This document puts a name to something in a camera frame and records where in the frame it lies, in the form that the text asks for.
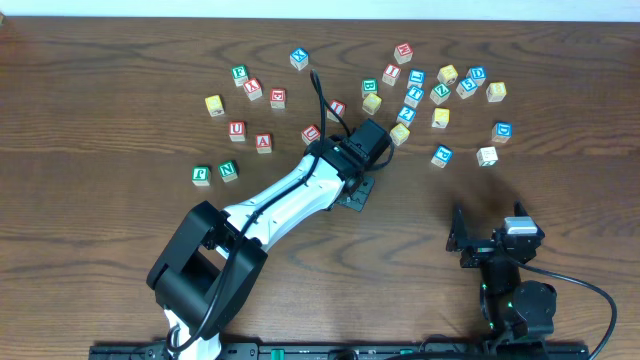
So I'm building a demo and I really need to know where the blue L block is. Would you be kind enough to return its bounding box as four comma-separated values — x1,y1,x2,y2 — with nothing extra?
407,69,426,88

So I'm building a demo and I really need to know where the red Q block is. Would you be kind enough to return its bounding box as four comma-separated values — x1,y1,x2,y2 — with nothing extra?
270,88,286,109

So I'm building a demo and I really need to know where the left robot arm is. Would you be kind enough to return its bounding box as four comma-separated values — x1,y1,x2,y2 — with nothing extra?
146,134,393,359

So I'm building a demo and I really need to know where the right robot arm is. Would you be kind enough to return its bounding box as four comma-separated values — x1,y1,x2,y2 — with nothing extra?
446,202,557,356

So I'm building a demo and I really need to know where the yellow S block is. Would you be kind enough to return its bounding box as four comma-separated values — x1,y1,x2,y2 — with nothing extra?
389,123,410,146

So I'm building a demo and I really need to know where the yellow block centre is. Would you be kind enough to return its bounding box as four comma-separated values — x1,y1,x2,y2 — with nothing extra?
362,93,382,115

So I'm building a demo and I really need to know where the red I block centre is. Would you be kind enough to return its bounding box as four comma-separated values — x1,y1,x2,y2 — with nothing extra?
326,99,346,122

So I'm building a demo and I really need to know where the red i block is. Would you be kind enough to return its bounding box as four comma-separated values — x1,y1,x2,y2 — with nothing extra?
382,64,401,86
326,99,346,122

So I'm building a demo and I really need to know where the blue 2 block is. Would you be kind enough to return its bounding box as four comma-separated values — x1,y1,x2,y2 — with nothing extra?
396,106,416,128

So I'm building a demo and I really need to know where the red U block centre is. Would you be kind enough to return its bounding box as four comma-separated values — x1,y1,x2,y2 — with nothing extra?
301,125,321,145

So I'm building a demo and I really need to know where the red u block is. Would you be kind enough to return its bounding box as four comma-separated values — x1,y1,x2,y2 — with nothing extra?
229,121,247,142
301,125,321,145

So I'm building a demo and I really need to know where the green B block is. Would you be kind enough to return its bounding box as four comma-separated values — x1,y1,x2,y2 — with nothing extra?
361,78,379,98

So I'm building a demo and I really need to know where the plain L block green 7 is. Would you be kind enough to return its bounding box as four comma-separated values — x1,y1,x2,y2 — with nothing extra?
476,146,498,167

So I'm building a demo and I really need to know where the blue T block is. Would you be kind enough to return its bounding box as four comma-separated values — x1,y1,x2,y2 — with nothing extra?
404,86,424,108

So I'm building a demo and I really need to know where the red I block upper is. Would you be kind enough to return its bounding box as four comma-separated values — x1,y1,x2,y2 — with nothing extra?
382,64,401,86

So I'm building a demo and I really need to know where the blue P block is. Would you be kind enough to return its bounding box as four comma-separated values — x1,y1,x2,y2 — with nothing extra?
431,145,453,168

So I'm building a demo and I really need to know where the blue D block lower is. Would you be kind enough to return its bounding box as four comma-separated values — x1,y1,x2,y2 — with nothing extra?
491,122,513,143

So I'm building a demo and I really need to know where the blue d block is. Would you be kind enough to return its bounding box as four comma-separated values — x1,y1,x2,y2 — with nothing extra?
491,122,513,143
466,66,487,86

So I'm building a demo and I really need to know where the green Z block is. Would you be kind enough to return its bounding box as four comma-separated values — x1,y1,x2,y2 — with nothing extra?
430,83,451,105

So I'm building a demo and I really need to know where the red M block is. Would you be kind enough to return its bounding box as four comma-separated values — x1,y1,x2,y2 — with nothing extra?
394,43,414,65

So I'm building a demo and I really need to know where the red A block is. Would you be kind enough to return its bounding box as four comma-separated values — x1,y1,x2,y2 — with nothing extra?
256,133,272,154

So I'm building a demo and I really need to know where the yellow block upper right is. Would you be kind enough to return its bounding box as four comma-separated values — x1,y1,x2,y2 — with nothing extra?
437,65,458,86

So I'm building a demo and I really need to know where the blue X block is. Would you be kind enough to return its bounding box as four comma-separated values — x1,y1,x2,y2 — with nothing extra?
290,48,309,71

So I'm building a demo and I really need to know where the blue 5 block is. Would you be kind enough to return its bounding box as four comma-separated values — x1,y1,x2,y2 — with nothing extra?
456,77,478,99

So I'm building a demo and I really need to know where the yellow B block far right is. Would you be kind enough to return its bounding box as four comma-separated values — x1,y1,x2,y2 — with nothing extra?
486,82,507,103

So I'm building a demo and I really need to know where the red X block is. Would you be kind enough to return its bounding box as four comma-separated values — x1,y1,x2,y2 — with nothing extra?
243,78,263,101

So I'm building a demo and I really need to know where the red U block left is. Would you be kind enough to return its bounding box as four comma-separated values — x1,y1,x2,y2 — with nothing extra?
229,121,247,142

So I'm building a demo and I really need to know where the green N block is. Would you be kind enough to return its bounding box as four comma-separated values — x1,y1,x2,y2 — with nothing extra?
217,160,238,183

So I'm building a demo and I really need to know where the blue D block upper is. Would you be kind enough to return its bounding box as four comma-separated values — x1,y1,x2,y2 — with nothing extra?
466,66,487,86

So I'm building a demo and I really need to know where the green F block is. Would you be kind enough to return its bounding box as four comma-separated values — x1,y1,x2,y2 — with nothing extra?
231,64,249,87

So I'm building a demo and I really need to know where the green J block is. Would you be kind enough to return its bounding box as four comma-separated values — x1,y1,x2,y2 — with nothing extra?
191,166,211,186

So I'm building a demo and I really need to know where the yellow block far left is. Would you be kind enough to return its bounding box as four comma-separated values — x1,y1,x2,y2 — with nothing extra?
205,95,225,117

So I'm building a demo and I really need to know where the left black cable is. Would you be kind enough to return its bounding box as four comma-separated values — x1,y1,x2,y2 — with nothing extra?
167,68,354,354

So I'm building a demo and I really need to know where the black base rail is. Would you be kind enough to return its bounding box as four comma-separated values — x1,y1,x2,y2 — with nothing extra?
88,340,589,360

